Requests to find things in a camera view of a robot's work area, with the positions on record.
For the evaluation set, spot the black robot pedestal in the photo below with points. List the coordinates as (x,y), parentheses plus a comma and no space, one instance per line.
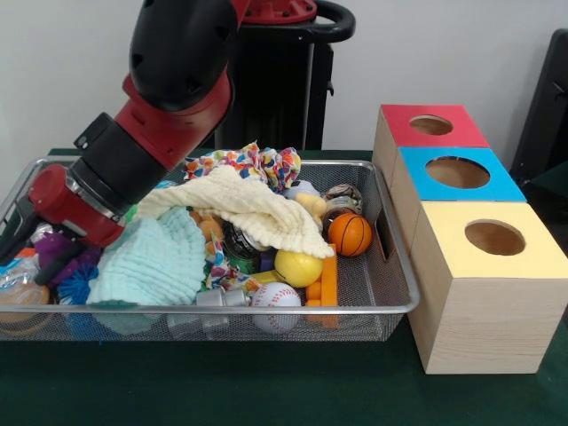
(275,89)

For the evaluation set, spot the red round robot base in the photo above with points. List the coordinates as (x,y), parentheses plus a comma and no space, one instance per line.
(284,11)

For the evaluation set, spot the clear plastic bottle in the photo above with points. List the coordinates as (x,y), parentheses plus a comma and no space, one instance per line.
(18,281)

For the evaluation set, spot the mint waffle cloth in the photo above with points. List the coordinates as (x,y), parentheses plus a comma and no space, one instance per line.
(151,262)

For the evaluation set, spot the silver mesh bin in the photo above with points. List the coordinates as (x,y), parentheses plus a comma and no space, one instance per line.
(377,326)

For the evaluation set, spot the yellow ball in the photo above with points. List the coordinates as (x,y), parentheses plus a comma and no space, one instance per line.
(297,268)

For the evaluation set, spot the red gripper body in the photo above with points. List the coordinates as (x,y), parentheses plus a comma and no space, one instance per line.
(66,208)

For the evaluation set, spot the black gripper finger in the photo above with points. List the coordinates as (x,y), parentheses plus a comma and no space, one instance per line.
(15,239)
(60,268)

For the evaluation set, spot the white toy baseball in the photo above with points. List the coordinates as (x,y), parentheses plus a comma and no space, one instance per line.
(275,296)

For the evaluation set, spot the cream waffle cloth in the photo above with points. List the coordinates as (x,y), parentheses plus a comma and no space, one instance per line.
(248,208)

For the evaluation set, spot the wooden box with three holes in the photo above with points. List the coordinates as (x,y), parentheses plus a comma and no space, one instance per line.
(479,328)

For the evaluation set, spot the dark green side tablecloth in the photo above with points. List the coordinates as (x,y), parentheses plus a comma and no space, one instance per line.
(552,182)

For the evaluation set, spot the orange toy basketball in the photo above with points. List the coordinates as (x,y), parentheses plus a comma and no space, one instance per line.
(350,234)

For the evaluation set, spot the black chair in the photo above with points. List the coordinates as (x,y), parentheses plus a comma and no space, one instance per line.
(546,111)

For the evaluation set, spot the colourful patterned cloth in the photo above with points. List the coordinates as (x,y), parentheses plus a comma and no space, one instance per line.
(275,166)

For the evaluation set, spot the purple spiky rubber toy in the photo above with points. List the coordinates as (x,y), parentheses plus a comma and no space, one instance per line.
(51,248)

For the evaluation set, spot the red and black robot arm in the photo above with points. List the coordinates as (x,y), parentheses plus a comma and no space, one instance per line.
(168,89)

